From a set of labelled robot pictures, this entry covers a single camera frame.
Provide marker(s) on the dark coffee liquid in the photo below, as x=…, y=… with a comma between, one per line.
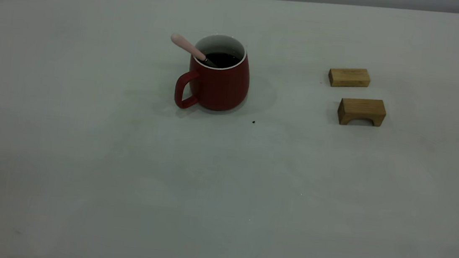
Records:
x=230, y=59

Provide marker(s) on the red ceramic mug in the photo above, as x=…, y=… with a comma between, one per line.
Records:
x=220, y=88

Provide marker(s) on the plain rectangular wooden block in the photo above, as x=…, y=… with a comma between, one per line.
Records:
x=350, y=77

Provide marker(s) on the arched wooden block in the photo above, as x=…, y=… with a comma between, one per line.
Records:
x=362, y=106

